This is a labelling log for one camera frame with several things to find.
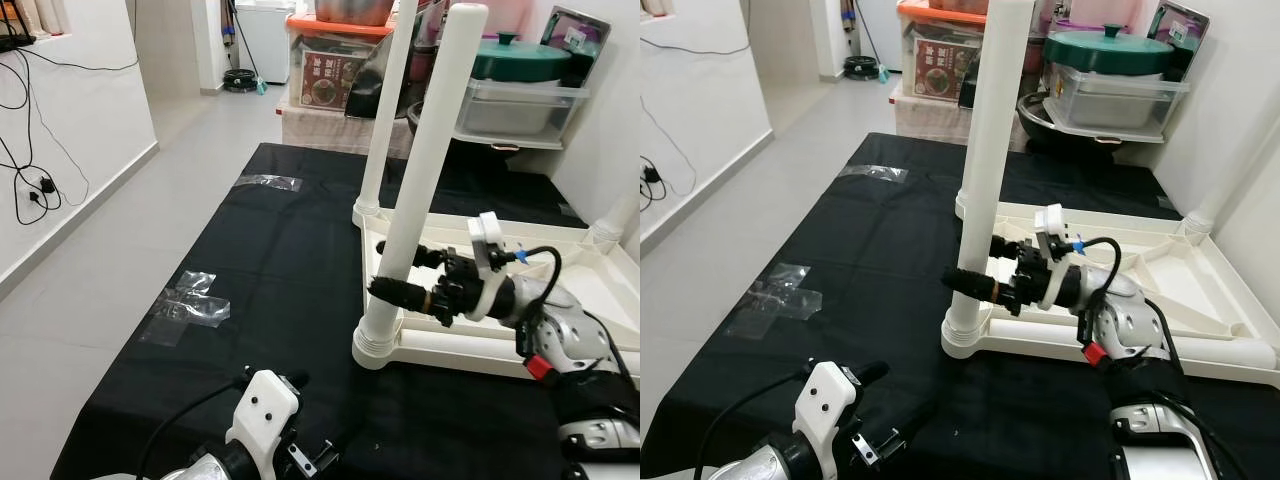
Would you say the cross-shaped clear tape piece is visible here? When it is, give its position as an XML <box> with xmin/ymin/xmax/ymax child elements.
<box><xmin>140</xmin><ymin>270</ymin><xmax>231</xmax><ymax>348</ymax></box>
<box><xmin>728</xmin><ymin>262</ymin><xmax>823</xmax><ymax>339</ymax></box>

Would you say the green pot lid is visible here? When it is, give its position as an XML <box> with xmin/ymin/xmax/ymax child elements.
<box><xmin>470</xmin><ymin>32</ymin><xmax>601</xmax><ymax>83</ymax></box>
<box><xmin>1045</xmin><ymin>25</ymin><xmax>1176</xmax><ymax>76</ymax></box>

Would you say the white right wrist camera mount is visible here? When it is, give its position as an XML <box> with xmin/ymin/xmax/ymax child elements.
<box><xmin>1032</xmin><ymin>203</ymin><xmax>1076</xmax><ymax>311</ymax></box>
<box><xmin>465</xmin><ymin>212</ymin><xmax>513</xmax><ymax>321</ymax></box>

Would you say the white cabinet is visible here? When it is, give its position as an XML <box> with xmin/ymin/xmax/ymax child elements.
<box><xmin>235</xmin><ymin>0</ymin><xmax>298</xmax><ymax>86</ymax></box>
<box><xmin>862</xmin><ymin>0</ymin><xmax>906</xmax><ymax>76</ymax></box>

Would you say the beige patterned bench cloth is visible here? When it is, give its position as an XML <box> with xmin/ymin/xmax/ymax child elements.
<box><xmin>280</xmin><ymin>105</ymin><xmax>416</xmax><ymax>156</ymax></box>
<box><xmin>893</xmin><ymin>95</ymin><xmax>976</xmax><ymax>143</ymax></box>

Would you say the clear plastic storage box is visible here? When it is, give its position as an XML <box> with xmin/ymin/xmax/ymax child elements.
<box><xmin>1055</xmin><ymin>68</ymin><xmax>1191</xmax><ymax>133</ymax></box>
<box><xmin>455</xmin><ymin>78</ymin><xmax>591</xmax><ymax>141</ymax></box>

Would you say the black wok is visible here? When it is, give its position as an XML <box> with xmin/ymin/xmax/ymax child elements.
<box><xmin>405</xmin><ymin>100</ymin><xmax>521</xmax><ymax>151</ymax></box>
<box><xmin>1017</xmin><ymin>92</ymin><xmax>1131</xmax><ymax>156</ymax></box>

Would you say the white plastic table top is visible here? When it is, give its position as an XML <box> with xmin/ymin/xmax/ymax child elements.
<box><xmin>940</xmin><ymin>190</ymin><xmax>1280</xmax><ymax>389</ymax></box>
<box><xmin>350</xmin><ymin>195</ymin><xmax>640</xmax><ymax>379</ymax></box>

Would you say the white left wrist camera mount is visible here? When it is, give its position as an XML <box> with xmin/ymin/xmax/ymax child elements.
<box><xmin>225</xmin><ymin>370</ymin><xmax>301</xmax><ymax>471</ymax></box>
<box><xmin>792</xmin><ymin>360</ymin><xmax>863</xmax><ymax>461</ymax></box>

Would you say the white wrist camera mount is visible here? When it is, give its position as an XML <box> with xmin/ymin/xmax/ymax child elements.
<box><xmin>1032</xmin><ymin>203</ymin><xmax>1076</xmax><ymax>311</ymax></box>
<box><xmin>465</xmin><ymin>212</ymin><xmax>513</xmax><ymax>321</ymax></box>
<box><xmin>792</xmin><ymin>360</ymin><xmax>863</xmax><ymax>461</ymax></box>
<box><xmin>225</xmin><ymin>370</ymin><xmax>301</xmax><ymax>471</ymax></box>

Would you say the black hanging wall cable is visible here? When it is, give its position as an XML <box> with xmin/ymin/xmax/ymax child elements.
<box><xmin>0</xmin><ymin>45</ymin><xmax>141</xmax><ymax>226</ymax></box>
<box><xmin>640</xmin><ymin>40</ymin><xmax>751</xmax><ymax>206</ymax></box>

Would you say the black tablecloth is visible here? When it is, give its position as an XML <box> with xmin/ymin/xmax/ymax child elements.
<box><xmin>640</xmin><ymin>133</ymin><xmax>1280</xmax><ymax>480</ymax></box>
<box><xmin>50</xmin><ymin>143</ymin><xmax>640</xmax><ymax>480</ymax></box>

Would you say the black bag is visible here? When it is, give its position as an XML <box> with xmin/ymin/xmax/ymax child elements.
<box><xmin>345</xmin><ymin>40</ymin><xmax>441</xmax><ymax>119</ymax></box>

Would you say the storage box with orange lid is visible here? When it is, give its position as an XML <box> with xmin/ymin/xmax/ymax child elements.
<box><xmin>895</xmin><ymin>0</ymin><xmax>986</xmax><ymax>101</ymax></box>
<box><xmin>287</xmin><ymin>15</ymin><xmax>396</xmax><ymax>113</ymax></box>

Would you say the mop with teal head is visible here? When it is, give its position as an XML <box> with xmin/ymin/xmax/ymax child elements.
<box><xmin>850</xmin><ymin>0</ymin><xmax>893</xmax><ymax>84</ymax></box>
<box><xmin>225</xmin><ymin>0</ymin><xmax>269</xmax><ymax>96</ymax></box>

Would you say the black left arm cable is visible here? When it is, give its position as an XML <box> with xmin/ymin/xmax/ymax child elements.
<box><xmin>135</xmin><ymin>378</ymin><xmax>249</xmax><ymax>480</ymax></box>
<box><xmin>693</xmin><ymin>368</ymin><xmax>813</xmax><ymax>480</ymax></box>

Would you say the dark metal tray with label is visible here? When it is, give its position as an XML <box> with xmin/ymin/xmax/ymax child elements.
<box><xmin>1150</xmin><ymin>0</ymin><xmax>1211</xmax><ymax>83</ymax></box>
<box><xmin>540</xmin><ymin>5</ymin><xmax>613</xmax><ymax>81</ymax></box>

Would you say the clear tape strip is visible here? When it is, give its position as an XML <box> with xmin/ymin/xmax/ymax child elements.
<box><xmin>230</xmin><ymin>174</ymin><xmax>303</xmax><ymax>193</ymax></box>
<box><xmin>838</xmin><ymin>164</ymin><xmax>909</xmax><ymax>183</ymax></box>

